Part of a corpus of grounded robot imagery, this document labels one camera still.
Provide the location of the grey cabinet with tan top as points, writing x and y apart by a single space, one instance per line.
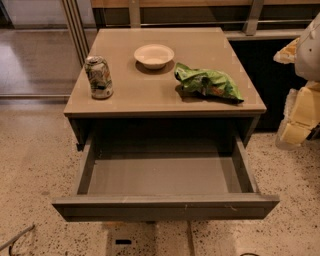
151 104

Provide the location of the white paper bowl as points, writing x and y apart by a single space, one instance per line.
154 56

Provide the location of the crushed printed drink can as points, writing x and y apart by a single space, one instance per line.
99 77

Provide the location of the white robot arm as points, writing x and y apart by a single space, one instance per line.
307 63

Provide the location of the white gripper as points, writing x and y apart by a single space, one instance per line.
309 53

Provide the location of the open grey top drawer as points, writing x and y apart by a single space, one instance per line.
164 179

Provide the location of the metal floor outlet plate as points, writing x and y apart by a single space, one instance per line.
130 239

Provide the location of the green rice chip bag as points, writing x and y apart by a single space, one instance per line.
208 83

